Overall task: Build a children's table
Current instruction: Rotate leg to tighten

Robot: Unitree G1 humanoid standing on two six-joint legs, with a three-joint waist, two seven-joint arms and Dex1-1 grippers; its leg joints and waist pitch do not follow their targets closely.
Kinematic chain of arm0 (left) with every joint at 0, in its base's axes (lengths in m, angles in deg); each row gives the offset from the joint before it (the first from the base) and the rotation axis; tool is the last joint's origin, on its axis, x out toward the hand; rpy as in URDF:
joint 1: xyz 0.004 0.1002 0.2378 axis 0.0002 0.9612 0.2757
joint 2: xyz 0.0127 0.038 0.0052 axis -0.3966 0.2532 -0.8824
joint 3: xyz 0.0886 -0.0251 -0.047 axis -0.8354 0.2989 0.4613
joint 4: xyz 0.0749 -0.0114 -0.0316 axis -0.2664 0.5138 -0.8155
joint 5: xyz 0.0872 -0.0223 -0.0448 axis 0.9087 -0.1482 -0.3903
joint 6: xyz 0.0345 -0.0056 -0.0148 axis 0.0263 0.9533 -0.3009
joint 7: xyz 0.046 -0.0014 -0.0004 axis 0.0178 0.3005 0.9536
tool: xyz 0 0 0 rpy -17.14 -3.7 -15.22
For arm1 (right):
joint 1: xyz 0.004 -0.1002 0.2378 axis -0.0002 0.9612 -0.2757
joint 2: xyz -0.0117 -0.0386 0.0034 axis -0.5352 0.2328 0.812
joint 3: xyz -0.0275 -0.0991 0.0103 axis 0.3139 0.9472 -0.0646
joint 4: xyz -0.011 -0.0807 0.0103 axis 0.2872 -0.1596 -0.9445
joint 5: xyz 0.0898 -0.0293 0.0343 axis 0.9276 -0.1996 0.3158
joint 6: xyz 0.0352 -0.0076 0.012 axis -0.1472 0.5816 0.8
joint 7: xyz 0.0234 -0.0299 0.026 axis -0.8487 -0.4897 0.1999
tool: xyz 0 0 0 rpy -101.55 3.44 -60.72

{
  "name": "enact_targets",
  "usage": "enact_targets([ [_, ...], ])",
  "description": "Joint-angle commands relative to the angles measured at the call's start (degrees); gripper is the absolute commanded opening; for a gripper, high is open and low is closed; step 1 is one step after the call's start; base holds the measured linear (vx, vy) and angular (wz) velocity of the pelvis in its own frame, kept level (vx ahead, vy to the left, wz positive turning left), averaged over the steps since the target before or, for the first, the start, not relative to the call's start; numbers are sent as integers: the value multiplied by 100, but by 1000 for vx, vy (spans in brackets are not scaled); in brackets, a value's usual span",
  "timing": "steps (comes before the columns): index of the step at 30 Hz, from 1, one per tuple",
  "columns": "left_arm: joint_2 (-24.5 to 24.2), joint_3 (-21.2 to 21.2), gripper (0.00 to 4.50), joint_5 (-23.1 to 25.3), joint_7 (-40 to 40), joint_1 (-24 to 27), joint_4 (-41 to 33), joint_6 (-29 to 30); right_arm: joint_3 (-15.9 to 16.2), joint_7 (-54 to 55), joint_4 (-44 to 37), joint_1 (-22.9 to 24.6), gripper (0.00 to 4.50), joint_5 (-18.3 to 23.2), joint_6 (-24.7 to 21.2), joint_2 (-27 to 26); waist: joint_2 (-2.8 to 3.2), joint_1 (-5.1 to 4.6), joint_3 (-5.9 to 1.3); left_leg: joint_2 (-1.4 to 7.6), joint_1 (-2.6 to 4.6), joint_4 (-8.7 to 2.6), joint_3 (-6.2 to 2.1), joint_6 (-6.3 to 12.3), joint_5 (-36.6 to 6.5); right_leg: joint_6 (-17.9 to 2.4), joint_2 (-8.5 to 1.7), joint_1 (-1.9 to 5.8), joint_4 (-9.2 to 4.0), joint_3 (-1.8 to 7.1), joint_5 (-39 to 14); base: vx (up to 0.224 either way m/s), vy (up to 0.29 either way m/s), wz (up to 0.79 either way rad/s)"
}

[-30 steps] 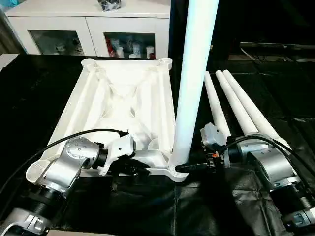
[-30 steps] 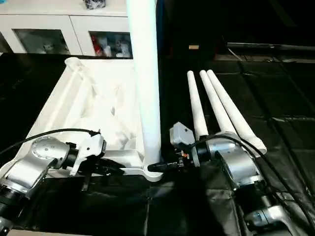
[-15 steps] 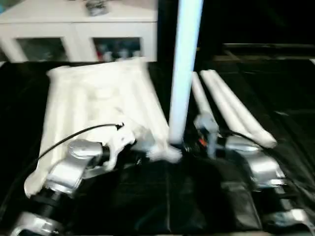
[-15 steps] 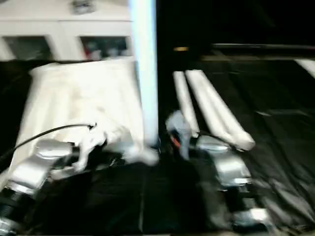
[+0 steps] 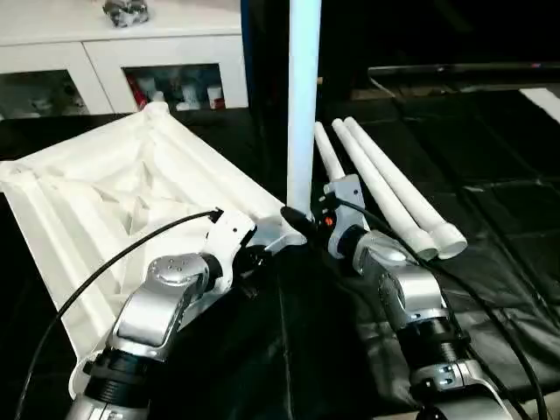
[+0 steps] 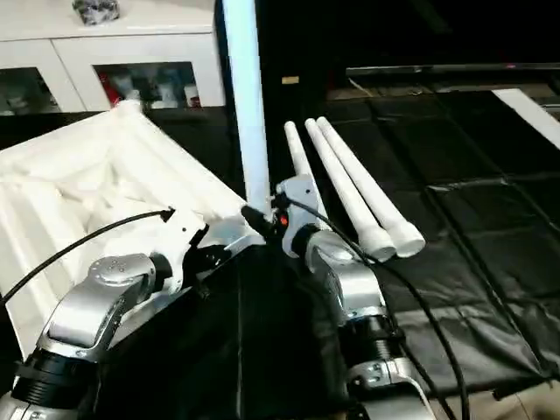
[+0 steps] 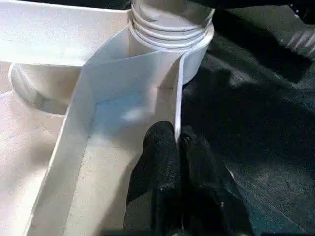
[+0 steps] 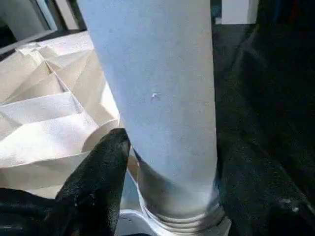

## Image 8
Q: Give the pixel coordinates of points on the white plastic table leg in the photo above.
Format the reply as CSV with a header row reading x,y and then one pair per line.
x,y
160,98

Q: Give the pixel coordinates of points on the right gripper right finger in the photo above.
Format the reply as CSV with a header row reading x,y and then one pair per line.
x,y
258,204

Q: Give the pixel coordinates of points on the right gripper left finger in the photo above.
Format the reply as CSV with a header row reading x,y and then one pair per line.
x,y
93,191

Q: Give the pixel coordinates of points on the white plastic table top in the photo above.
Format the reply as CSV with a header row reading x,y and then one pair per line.
x,y
49,110

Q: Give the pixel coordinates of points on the black work mat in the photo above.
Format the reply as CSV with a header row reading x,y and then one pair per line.
x,y
270,98

